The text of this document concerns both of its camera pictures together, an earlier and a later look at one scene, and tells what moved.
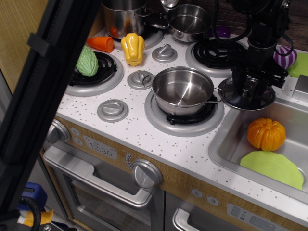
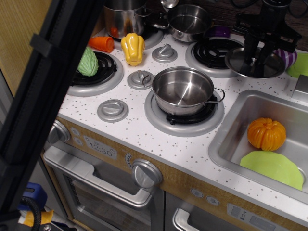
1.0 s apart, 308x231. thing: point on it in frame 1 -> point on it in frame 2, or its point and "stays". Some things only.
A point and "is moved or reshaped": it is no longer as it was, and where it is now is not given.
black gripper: x=259 y=62 -> x=255 y=28
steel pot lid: x=243 y=101 is moved or reshaped
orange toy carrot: x=105 y=44 stays
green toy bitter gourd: x=87 y=62 stays
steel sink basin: x=229 y=143 stays
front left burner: x=109 y=73 stays
